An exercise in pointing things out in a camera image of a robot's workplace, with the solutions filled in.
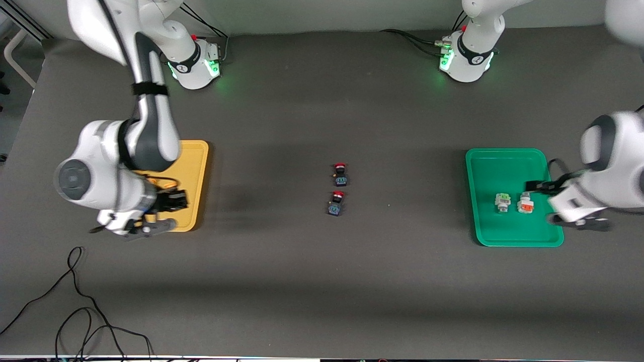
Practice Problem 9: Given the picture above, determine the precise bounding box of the dark grey table mat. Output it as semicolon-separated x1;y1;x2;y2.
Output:
0;20;644;360

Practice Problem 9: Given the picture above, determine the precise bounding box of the green plastic tray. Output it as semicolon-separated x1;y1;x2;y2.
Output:
465;148;565;248

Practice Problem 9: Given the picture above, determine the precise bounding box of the black aluminium rail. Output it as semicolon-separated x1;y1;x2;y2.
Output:
0;0;53;41

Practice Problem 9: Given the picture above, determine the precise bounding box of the yellow plastic tray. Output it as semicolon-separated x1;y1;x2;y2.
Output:
132;140;209;233

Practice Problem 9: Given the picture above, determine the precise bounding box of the thin black loose cable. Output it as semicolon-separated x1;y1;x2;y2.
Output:
0;246;126;362
54;307;154;362

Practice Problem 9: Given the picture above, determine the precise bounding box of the white metal tube frame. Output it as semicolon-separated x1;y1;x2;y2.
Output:
4;28;37;89

